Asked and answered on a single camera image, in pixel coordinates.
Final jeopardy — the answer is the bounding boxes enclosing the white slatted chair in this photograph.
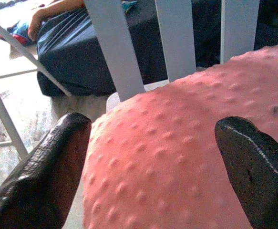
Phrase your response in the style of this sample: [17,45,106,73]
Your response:
[84,0,260,113]

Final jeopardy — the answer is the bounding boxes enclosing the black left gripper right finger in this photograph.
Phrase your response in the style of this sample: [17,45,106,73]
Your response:
[214,116,278,229]

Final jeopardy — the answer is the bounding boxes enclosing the blue and red cloth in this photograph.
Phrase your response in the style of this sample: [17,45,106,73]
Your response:
[0,20,37,46]

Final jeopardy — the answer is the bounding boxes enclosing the pink dotted pillow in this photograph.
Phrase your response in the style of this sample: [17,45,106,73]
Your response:
[82,42,278,229]

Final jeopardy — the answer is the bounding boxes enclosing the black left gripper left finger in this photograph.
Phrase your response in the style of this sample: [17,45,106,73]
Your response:
[0,112,92,229]

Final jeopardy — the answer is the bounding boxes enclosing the white folding chair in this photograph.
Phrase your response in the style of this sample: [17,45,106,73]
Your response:
[0,11,72,160]

